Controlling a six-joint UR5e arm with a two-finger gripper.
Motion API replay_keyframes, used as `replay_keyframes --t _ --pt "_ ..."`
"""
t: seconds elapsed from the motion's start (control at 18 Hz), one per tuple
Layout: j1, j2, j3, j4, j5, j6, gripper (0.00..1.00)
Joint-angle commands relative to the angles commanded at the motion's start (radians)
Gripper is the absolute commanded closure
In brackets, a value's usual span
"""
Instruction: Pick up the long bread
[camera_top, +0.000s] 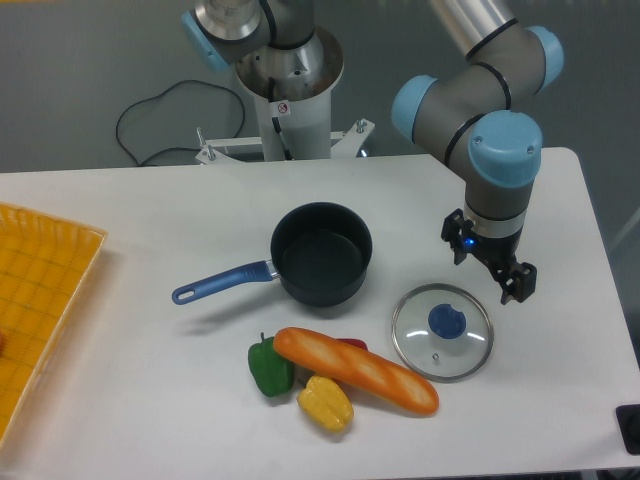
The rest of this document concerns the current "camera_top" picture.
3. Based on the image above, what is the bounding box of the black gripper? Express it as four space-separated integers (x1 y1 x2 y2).
441 209 537 304

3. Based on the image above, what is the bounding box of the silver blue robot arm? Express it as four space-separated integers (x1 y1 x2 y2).
181 1 564 302

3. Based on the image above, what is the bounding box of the long orange baguette bread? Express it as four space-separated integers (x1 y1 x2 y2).
273 327 439 416

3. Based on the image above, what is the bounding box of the glass lid blue knob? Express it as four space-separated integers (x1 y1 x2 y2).
391 283 494 383

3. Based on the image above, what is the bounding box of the red bell pepper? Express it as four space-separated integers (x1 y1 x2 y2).
339 338 368 351

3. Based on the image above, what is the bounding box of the black device at table edge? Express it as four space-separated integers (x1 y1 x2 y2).
615 404 640 455

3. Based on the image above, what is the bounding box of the yellow bell pepper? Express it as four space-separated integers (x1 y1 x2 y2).
297 375 354 433

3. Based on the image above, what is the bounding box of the green bell pepper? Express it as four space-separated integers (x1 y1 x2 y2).
247 333 295 398

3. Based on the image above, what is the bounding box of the yellow woven basket tray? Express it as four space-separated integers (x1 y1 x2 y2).
1 203 108 442

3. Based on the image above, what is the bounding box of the dark saucepan blue handle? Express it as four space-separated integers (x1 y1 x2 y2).
172 202 373 307

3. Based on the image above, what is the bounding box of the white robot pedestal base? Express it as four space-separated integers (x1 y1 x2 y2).
194 27 377 165

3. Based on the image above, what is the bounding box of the black cable on floor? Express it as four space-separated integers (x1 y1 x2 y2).
115 80 247 167

